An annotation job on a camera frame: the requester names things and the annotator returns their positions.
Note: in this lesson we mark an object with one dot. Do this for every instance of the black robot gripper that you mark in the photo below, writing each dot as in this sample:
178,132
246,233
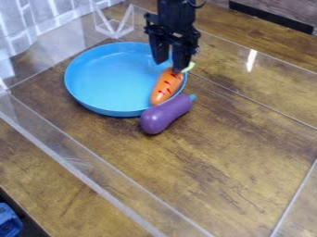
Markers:
170,28

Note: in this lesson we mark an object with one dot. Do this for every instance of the orange toy carrot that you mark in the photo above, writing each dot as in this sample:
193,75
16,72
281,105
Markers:
169,83

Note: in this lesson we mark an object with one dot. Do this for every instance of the blue round plastic tray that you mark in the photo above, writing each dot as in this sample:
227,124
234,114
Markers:
111,78

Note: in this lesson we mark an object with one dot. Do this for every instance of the purple toy eggplant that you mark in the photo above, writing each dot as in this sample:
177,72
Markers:
159,116

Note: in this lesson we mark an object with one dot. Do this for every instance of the black baseboard strip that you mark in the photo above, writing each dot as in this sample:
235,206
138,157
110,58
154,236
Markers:
261,14

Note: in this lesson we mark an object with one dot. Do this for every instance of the white patterned curtain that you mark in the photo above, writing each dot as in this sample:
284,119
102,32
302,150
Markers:
28,18

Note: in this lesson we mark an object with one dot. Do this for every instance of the blue object at corner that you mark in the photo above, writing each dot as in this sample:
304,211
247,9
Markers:
11,225

